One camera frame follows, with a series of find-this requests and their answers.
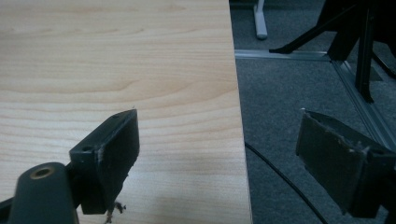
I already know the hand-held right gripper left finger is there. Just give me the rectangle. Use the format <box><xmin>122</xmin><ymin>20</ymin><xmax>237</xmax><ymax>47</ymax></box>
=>
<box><xmin>68</xmin><ymin>108</ymin><xmax>141</xmax><ymax>216</ymax></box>

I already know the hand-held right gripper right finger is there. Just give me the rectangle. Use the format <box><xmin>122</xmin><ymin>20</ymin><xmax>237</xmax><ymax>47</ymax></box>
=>
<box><xmin>295</xmin><ymin>108</ymin><xmax>396</xmax><ymax>218</ymax></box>

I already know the black metal stand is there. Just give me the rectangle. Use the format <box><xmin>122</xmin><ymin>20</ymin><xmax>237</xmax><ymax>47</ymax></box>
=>
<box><xmin>269</xmin><ymin>0</ymin><xmax>396</xmax><ymax>104</ymax></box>

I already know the white stand foot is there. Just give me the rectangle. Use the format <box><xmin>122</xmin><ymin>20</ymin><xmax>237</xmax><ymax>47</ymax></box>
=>
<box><xmin>253</xmin><ymin>0</ymin><xmax>269</xmax><ymax>40</ymax></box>

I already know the black cable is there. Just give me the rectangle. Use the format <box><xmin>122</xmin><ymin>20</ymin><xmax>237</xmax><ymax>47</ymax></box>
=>
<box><xmin>244</xmin><ymin>141</ymin><xmax>330</xmax><ymax>224</ymax></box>

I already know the aluminium floor rail frame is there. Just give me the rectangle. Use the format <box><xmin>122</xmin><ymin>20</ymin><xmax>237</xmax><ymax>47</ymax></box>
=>
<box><xmin>233</xmin><ymin>49</ymin><xmax>396</xmax><ymax>153</ymax></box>

